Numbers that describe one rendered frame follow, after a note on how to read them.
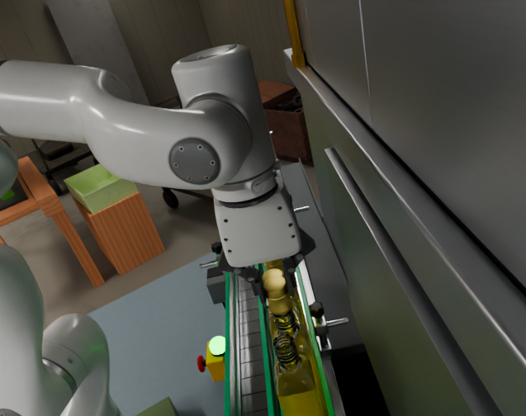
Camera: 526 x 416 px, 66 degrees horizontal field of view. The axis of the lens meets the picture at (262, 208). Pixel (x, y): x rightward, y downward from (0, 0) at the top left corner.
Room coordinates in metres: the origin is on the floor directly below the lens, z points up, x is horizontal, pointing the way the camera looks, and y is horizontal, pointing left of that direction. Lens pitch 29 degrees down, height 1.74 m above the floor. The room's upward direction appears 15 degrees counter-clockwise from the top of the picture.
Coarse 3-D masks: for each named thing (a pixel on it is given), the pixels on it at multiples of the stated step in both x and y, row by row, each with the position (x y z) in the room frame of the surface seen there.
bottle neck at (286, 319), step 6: (288, 312) 0.44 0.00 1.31; (276, 318) 0.44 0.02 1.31; (282, 318) 0.43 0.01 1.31; (288, 318) 0.43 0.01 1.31; (294, 318) 0.44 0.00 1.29; (282, 324) 0.43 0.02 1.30; (288, 324) 0.43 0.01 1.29; (294, 324) 0.44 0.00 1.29; (282, 330) 0.43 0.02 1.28; (288, 330) 0.43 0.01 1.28; (294, 330) 0.43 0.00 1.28; (294, 336) 0.43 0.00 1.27
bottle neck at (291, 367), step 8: (280, 336) 0.40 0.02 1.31; (288, 336) 0.39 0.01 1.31; (280, 344) 0.39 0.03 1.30; (288, 344) 0.39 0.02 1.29; (280, 352) 0.38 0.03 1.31; (288, 352) 0.37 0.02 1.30; (296, 352) 0.38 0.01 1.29; (280, 360) 0.38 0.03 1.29; (288, 360) 0.37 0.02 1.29; (296, 360) 0.38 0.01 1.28; (288, 368) 0.37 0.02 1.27; (296, 368) 0.37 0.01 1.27
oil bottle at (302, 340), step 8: (304, 328) 0.45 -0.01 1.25; (296, 336) 0.43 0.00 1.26; (304, 336) 0.43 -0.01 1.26; (296, 344) 0.42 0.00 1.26; (304, 344) 0.42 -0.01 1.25; (304, 352) 0.42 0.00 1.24; (312, 352) 0.43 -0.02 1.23; (312, 360) 0.42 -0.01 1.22; (320, 384) 0.44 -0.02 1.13; (320, 392) 0.42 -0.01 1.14
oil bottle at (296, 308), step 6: (294, 300) 0.52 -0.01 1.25; (294, 306) 0.50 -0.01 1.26; (270, 312) 0.50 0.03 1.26; (294, 312) 0.49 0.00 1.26; (300, 312) 0.50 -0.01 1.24; (270, 318) 0.49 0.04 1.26; (300, 318) 0.48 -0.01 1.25; (270, 324) 0.48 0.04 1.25; (276, 324) 0.48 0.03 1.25; (270, 330) 0.48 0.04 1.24
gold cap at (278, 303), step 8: (272, 280) 0.45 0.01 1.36; (280, 280) 0.45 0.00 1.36; (264, 288) 0.44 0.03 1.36; (272, 288) 0.44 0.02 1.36; (280, 288) 0.43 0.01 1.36; (272, 296) 0.43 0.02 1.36; (280, 296) 0.43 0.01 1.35; (288, 296) 0.44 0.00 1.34; (272, 304) 0.43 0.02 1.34; (280, 304) 0.43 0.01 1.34; (288, 304) 0.43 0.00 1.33; (272, 312) 0.43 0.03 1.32; (280, 312) 0.43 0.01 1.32
